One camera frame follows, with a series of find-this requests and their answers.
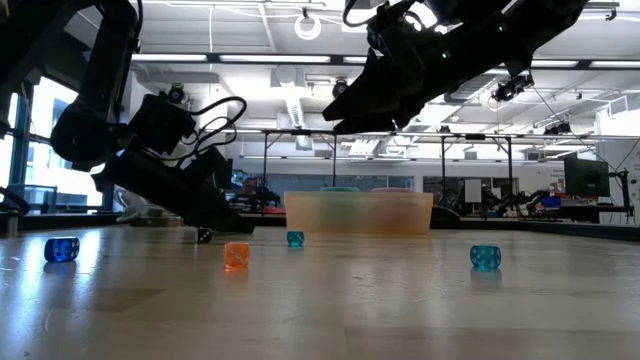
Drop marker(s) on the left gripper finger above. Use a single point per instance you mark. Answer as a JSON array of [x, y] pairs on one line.
[[234, 207], [215, 217]]

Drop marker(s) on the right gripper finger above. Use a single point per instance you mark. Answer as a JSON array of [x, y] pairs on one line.
[[360, 102], [375, 124]]

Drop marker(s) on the small black die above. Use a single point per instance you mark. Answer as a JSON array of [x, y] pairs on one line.
[[204, 236]]

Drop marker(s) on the small orange translucent die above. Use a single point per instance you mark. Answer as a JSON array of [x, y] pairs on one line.
[[236, 255]]

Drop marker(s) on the large pink foam die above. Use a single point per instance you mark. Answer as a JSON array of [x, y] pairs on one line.
[[392, 190]]

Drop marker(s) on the large teal foam die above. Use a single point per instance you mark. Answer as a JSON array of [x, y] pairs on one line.
[[340, 189]]

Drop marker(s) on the small blue translucent die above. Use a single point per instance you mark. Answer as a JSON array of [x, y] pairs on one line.
[[61, 250]]

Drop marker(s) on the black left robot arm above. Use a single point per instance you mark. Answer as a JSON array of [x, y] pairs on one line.
[[90, 130]]

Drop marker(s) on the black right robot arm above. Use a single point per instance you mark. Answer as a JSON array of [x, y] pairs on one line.
[[500, 35]]

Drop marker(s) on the person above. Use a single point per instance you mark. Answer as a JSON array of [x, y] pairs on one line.
[[248, 187]]

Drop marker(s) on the orange translucent plastic bin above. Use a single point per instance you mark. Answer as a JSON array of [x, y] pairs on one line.
[[360, 215]]

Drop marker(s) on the long ceiling light bar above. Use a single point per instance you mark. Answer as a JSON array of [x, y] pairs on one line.
[[275, 58]]

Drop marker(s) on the background black robot arms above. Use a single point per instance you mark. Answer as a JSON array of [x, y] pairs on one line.
[[505, 202]]

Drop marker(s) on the black computer monitor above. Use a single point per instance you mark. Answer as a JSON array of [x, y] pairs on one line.
[[586, 177]]

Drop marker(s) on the black ceiling camera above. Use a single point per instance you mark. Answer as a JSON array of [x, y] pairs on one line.
[[340, 87], [510, 89], [176, 94], [557, 129]]

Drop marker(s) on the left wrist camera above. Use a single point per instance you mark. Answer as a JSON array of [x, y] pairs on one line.
[[160, 122]]

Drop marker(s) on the background black rig frame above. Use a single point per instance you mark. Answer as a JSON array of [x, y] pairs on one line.
[[300, 132], [475, 136]]

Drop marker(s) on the grey stub post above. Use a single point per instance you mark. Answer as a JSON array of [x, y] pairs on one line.
[[11, 225]]

